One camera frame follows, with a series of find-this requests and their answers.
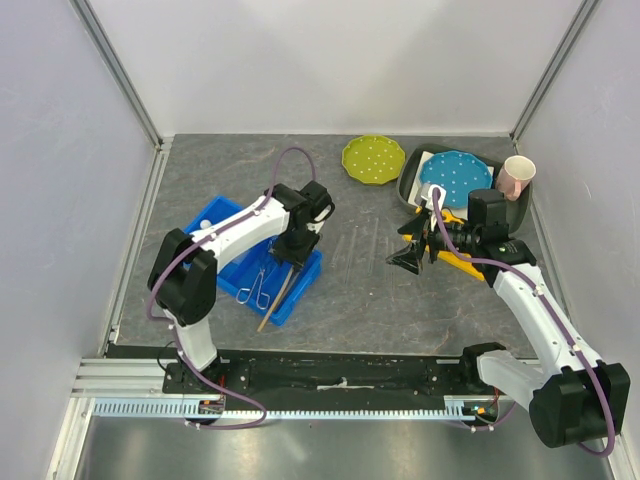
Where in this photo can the green dotted plate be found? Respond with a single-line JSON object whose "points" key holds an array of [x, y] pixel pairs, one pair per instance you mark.
{"points": [[373, 159]]}

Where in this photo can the metal crucible tongs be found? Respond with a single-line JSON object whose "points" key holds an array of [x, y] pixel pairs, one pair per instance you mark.
{"points": [[255, 291]]}

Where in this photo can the cable duct rail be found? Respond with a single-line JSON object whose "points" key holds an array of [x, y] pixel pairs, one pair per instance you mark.
{"points": [[195, 409]]}

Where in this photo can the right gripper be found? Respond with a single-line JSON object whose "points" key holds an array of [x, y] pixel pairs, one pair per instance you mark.
{"points": [[410, 258]]}

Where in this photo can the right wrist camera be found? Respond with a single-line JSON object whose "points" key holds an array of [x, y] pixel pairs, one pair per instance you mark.
{"points": [[431, 197]]}

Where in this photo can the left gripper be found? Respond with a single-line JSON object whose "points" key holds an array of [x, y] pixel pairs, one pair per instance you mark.
{"points": [[299, 257]]}

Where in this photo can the pink mug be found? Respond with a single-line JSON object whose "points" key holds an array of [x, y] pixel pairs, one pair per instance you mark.
{"points": [[514, 176]]}

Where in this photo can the blue dotted plate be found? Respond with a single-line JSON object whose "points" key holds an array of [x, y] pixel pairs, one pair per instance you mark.
{"points": [[455, 172]]}

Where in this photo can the tan rubber tube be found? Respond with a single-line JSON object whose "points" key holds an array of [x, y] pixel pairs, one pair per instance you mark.
{"points": [[277, 301]]}

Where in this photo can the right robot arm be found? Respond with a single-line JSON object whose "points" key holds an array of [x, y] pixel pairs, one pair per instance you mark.
{"points": [[573, 397]]}

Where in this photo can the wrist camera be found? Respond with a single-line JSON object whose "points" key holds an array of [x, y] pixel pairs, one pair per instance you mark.
{"points": [[316, 224], [431, 197]]}

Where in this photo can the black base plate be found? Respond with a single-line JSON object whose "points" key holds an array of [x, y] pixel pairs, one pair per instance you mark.
{"points": [[281, 380]]}

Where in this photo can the yellow test tube rack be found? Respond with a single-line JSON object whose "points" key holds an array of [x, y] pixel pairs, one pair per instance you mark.
{"points": [[449, 220]]}

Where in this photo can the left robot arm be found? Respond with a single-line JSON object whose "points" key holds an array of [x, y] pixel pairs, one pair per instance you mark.
{"points": [[183, 279]]}

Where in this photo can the blue plastic compartment bin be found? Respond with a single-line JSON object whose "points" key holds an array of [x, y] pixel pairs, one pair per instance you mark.
{"points": [[242, 270]]}

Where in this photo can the dark green tray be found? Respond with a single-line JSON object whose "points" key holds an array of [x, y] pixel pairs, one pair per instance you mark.
{"points": [[516, 210]]}

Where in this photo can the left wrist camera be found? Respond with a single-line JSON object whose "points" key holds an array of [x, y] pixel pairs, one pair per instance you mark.
{"points": [[316, 224]]}

